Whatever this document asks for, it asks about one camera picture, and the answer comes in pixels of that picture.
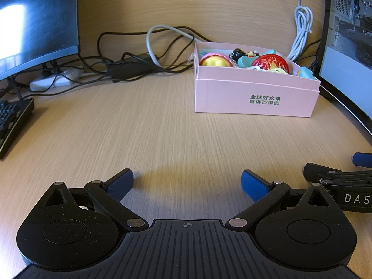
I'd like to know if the red toy capsule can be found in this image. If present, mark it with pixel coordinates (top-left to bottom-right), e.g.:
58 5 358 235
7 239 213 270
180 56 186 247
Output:
251 54 289 73

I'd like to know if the black toy figurine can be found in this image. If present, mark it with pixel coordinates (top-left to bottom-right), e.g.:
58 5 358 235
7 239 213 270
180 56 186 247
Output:
229 48 247 61

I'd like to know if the white power cable with plug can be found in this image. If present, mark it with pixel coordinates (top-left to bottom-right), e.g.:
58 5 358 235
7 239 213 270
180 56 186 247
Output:
286 0 314 62

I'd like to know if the yellow and pink toy capsule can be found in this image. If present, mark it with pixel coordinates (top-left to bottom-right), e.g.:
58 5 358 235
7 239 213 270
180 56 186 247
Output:
199 53 233 67

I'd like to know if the bundle of black cables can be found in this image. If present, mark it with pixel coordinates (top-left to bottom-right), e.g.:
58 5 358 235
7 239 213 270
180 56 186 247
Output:
0 26 214 99

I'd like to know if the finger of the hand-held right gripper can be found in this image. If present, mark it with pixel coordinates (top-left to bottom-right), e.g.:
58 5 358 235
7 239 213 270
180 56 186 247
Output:
303 163 372 185
352 152 372 168

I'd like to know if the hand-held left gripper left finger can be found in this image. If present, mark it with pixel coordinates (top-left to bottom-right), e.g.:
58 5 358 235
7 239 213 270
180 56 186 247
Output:
43 168 149 229

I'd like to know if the computer monitor showing photo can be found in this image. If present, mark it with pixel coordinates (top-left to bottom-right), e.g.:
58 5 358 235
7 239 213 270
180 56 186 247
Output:
315 0 372 138

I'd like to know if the dark curved computer monitor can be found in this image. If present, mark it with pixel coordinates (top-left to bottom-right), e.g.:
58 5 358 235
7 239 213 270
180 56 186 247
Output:
0 0 81 99

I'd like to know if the grey cable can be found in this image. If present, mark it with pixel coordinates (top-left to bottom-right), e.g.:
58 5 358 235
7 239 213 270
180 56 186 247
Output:
145 25 196 67

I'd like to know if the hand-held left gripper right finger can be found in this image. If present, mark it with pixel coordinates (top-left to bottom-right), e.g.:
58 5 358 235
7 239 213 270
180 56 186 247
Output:
225 169 332 230

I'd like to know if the light blue toy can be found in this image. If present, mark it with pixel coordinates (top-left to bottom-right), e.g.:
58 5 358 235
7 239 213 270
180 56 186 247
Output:
296 67 317 80

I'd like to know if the white power strip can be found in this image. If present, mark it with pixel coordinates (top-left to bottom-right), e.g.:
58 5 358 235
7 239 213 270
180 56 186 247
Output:
29 68 80 91

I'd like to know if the black keyboard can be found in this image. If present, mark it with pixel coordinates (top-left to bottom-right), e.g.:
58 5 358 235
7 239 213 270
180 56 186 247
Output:
0 98 35 160

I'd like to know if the pink cardboard box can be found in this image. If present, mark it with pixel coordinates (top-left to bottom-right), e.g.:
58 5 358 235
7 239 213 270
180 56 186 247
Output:
193 41 321 118

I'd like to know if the black power adapter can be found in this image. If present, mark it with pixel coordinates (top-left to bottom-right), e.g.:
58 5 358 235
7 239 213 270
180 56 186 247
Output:
107 53 159 80

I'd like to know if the teal toy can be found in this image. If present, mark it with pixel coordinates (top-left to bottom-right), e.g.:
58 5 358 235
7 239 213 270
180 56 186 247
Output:
237 56 256 68

